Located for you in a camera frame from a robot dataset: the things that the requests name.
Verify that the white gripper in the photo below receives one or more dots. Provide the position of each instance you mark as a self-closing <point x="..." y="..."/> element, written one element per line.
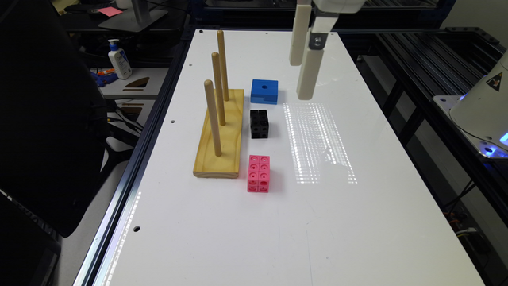
<point x="308" y="45"/>

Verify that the pink cube block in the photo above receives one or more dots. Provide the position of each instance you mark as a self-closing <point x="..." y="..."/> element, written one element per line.
<point x="259" y="174"/>

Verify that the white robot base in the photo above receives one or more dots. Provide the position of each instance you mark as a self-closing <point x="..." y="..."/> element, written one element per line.
<point x="481" y="114"/>

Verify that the blue block with hole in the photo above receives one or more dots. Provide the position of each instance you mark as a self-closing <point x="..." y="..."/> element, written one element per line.
<point x="264" y="91"/>

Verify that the far wooden peg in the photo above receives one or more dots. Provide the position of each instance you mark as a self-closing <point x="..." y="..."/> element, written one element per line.
<point x="223" y="65"/>

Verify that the wooden peg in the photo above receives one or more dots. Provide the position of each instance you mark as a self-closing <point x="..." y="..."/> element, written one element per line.
<point x="218" y="88"/>
<point x="223" y="65"/>
<point x="211" y="105"/>

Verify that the middle wooden peg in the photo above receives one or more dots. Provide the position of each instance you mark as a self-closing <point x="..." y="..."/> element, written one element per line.
<point x="218" y="88"/>

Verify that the black cube block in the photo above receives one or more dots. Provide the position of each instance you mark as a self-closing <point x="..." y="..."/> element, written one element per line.
<point x="259" y="125"/>

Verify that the wooden peg base board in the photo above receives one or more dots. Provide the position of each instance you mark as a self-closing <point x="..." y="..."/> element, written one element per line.
<point x="207" y="164"/>

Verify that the near wooden peg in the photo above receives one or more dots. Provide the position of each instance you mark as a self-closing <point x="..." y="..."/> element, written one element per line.
<point x="211" y="105"/>

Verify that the grey monitor stand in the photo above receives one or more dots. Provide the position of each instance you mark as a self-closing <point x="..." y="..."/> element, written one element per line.
<point x="135" y="16"/>

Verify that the white lotion pump bottle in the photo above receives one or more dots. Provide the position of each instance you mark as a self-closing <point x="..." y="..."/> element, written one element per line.
<point x="119" y="60"/>

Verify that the pink sticky note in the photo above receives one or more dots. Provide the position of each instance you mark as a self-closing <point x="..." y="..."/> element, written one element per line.
<point x="110" y="11"/>

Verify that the blue glue gun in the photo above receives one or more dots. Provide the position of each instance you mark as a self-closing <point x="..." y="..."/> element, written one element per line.
<point x="104" y="77"/>

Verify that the black office chair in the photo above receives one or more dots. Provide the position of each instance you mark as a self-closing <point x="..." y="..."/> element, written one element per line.
<point x="53" y="117"/>

